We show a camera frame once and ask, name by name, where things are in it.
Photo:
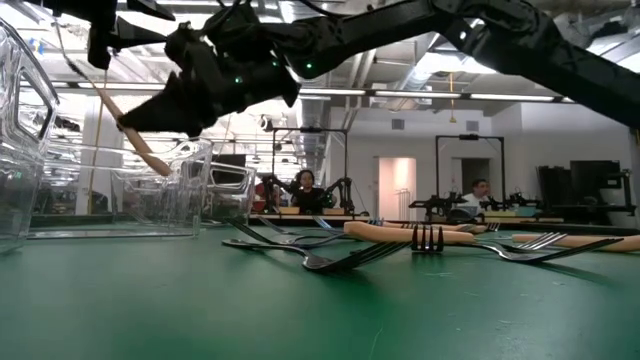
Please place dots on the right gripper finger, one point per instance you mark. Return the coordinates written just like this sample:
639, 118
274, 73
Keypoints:
185, 120
160, 97

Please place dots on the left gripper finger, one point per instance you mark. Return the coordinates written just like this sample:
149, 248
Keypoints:
107, 37
150, 9

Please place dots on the black metal fork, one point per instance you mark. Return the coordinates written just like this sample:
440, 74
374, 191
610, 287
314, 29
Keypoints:
422, 247
575, 251
260, 235
280, 248

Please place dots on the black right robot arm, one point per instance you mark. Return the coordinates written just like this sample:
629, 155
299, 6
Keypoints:
500, 35

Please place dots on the background black robot arm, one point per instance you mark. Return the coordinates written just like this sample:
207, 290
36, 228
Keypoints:
432, 204
272, 192
342, 192
515, 201

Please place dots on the clear plastic bin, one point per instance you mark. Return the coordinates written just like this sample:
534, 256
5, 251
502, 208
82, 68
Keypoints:
150, 210
232, 200
30, 150

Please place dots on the person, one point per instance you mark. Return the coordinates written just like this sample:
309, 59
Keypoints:
307, 195
479, 192

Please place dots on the green table mat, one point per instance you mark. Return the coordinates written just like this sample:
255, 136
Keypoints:
150, 310

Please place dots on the lit doorway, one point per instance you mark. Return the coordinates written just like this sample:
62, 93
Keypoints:
397, 185

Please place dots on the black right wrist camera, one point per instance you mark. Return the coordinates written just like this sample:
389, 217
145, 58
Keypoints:
240, 27

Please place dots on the grey wall vent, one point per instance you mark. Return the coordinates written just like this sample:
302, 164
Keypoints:
472, 125
397, 124

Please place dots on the ceiling light rail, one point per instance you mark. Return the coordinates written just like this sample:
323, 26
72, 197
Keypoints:
415, 94

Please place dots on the black table frame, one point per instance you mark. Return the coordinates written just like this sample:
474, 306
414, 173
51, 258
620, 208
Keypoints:
575, 229

